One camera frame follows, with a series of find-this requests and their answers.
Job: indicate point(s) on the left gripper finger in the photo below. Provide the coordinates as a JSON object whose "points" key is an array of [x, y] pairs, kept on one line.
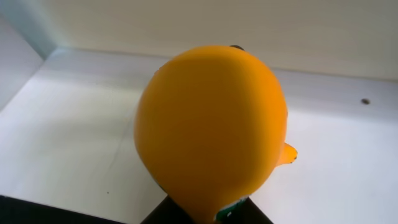
{"points": [[168, 214]]}

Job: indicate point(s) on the yellow rubber duck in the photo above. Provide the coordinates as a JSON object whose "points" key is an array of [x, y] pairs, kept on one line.
{"points": [[211, 124]]}

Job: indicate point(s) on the white shelf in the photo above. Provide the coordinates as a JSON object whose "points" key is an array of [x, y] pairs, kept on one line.
{"points": [[62, 124]]}

